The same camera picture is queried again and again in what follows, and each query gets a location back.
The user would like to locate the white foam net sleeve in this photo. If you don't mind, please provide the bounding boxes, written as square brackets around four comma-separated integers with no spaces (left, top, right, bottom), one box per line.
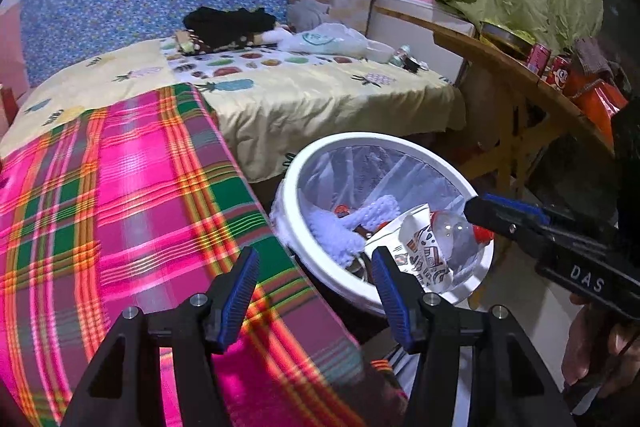
[303,195,400,269]

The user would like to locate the person right hand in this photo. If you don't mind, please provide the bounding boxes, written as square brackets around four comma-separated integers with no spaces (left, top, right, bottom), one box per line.
[561,294,639,398]

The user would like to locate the orange snack bag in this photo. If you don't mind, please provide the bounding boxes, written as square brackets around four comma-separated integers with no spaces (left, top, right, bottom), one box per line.
[564,72,628,145]

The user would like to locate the white plastic bag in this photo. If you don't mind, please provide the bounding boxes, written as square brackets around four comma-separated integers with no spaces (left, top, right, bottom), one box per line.
[277,23,395,63]

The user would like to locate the plastic bottle red cap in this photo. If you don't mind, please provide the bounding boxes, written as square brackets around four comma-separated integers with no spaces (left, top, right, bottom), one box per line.
[431,210,495,258]

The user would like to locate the yellow pineapple bed sheet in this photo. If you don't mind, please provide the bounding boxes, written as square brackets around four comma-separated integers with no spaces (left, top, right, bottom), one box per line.
[1,39,465,182]

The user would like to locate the wooden table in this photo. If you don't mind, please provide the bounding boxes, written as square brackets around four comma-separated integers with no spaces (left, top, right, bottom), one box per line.
[375,6,614,196]

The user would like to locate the red soda can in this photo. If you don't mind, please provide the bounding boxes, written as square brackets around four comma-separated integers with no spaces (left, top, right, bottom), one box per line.
[525,43,551,76]

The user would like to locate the black clothes on bed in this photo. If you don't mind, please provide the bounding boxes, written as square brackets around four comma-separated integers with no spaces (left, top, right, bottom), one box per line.
[183,6,277,49]

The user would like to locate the small bottle on bed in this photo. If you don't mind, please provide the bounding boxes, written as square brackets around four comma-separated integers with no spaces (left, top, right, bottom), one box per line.
[388,46,430,74]

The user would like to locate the clear jelly cup red lid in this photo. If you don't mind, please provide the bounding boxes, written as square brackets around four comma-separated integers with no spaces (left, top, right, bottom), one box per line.
[334,205,355,219]

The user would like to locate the pink plaid tablecloth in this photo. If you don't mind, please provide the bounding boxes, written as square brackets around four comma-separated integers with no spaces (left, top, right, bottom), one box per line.
[1,83,406,426]

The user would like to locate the white trash bin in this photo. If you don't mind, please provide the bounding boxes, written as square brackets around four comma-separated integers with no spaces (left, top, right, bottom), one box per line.
[270,132,494,317]

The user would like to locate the fruit print pillow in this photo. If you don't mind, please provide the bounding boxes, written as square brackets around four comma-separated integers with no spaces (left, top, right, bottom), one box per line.
[160,37,358,81]

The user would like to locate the white snack wrapper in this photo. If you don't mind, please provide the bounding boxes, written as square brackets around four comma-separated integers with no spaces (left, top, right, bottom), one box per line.
[364,205,477,293]

